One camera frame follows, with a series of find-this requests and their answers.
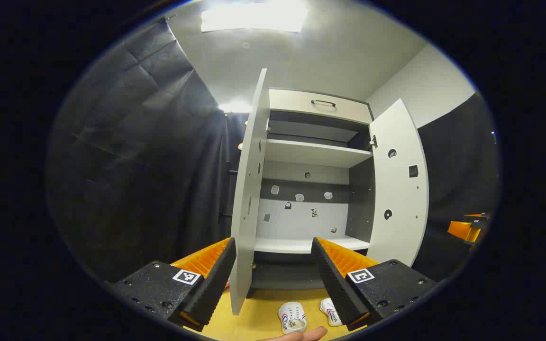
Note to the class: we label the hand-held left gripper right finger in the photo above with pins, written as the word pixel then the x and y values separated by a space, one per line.
pixel 334 284

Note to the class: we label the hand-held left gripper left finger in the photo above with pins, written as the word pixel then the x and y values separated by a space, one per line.
pixel 211 289

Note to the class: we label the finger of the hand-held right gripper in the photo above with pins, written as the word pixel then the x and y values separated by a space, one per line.
pixel 458 228

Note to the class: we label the white shoe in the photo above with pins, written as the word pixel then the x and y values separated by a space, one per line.
pixel 331 315
pixel 293 315

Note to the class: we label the white shoe cabinet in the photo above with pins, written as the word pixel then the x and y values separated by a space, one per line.
pixel 301 222

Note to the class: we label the white shoe cabinet door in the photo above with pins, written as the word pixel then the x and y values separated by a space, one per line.
pixel 249 213
pixel 398 189

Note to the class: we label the black backdrop cloth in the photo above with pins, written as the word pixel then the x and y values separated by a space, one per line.
pixel 458 166
pixel 135 166

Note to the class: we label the ceiling light panel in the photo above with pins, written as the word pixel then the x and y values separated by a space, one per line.
pixel 254 16

